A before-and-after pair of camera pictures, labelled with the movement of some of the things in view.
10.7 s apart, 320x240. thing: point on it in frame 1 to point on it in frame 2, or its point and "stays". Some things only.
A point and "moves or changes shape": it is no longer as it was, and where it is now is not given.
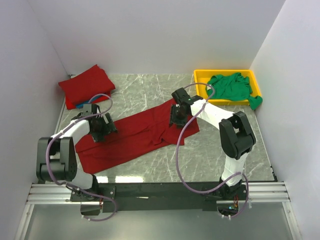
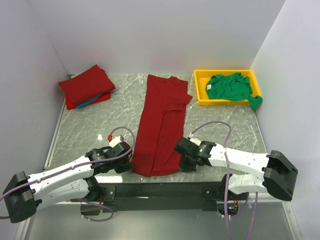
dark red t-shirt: (146, 132) moves or changes shape
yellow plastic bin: (202, 76) stays
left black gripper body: (105, 130) to (124, 167)
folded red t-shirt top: (80, 88) stays
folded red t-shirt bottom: (70, 105) stays
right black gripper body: (175, 120) to (186, 165)
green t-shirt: (233, 86) stays
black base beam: (146, 197) stays
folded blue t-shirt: (80, 106) stays
